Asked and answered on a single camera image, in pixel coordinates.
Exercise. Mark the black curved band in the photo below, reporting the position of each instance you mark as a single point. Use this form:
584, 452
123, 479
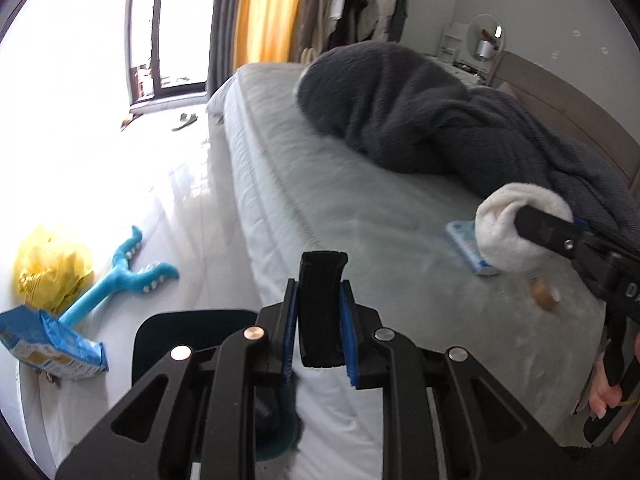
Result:
322, 310

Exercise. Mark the turquoise massage stick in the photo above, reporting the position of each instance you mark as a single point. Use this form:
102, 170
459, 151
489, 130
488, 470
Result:
115, 280

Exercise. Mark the small grey table lamp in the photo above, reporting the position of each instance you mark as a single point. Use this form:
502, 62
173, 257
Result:
484, 50

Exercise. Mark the grey slipper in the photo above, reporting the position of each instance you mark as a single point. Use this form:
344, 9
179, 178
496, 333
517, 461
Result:
185, 120

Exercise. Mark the white desktop organizer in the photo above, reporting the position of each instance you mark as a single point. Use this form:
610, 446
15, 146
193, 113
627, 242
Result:
450, 42

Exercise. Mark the bed with light grey sheet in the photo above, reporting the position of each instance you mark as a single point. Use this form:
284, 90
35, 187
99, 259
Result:
350, 185

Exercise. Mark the person's right hand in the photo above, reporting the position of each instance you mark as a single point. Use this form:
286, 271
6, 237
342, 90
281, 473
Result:
599, 400

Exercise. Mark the light blue tissue packet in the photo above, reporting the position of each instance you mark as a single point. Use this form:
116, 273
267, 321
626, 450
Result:
462, 242

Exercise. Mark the white jacket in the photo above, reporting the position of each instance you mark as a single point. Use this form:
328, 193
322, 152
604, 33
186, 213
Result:
382, 5

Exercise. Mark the beige coat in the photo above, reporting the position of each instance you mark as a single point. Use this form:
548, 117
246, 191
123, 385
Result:
320, 10

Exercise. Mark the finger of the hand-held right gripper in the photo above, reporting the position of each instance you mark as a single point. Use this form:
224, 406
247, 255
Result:
581, 224
545, 232

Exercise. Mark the blue snack bag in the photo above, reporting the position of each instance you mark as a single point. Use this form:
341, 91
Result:
50, 340

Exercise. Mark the dark grey fleece blanket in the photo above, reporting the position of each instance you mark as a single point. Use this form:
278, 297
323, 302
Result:
400, 110

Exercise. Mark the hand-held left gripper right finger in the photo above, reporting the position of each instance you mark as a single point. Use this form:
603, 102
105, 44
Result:
350, 345

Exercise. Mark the grey-blue garment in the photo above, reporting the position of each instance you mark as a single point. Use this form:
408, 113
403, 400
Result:
398, 20

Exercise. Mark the yellow curtain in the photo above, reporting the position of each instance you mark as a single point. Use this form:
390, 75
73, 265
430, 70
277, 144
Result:
270, 10

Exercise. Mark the beige bed headboard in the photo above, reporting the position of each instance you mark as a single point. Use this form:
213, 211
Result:
575, 105

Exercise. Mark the small brown object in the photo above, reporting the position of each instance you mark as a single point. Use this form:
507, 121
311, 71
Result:
128, 122

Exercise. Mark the white sock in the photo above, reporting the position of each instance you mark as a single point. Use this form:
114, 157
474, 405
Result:
500, 240

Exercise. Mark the round white mirror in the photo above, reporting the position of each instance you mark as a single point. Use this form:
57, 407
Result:
480, 27

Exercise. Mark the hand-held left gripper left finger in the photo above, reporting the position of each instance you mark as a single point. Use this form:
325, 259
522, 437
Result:
291, 340

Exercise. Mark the grey curtain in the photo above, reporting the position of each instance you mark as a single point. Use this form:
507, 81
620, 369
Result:
307, 10
225, 20

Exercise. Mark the dark framed balcony door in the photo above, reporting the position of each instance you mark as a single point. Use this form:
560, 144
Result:
170, 92

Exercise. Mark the yellow plastic bag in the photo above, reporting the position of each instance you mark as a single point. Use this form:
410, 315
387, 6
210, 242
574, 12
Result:
50, 265

